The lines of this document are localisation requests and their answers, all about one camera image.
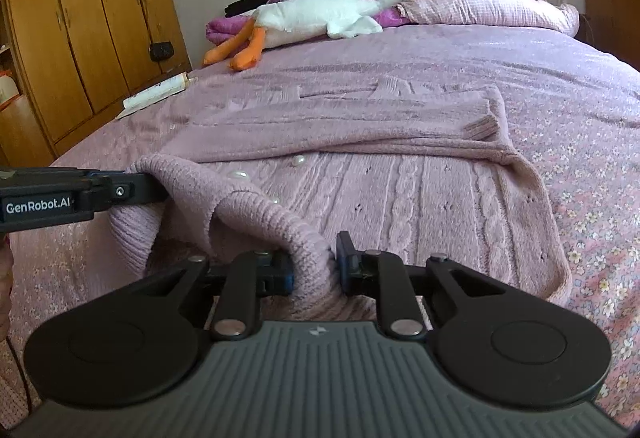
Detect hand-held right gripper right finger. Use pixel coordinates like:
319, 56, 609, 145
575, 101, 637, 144
335, 231, 506, 341

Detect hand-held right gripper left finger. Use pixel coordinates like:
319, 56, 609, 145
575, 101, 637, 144
145, 250, 296, 341

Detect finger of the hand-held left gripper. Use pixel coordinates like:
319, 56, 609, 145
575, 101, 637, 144
75, 170, 169, 215

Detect pink knitted cardigan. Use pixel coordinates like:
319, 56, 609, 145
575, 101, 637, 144
107, 76, 573, 323

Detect black clothes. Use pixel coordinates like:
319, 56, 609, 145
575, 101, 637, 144
224, 0, 273, 16

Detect white booklet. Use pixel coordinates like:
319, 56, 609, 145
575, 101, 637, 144
116, 72, 198, 121

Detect wooden wardrobe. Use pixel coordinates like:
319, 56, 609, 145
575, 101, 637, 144
0, 0, 193, 163

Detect purple blanket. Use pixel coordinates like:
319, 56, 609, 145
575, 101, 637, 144
205, 0, 411, 51

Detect white goose plush toy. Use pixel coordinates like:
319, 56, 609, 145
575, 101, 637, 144
201, 0, 431, 71

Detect pink checked pillow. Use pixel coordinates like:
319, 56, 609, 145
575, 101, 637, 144
397, 0, 581, 36

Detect wooden cabinet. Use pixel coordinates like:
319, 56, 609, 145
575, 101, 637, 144
581, 0, 640, 71

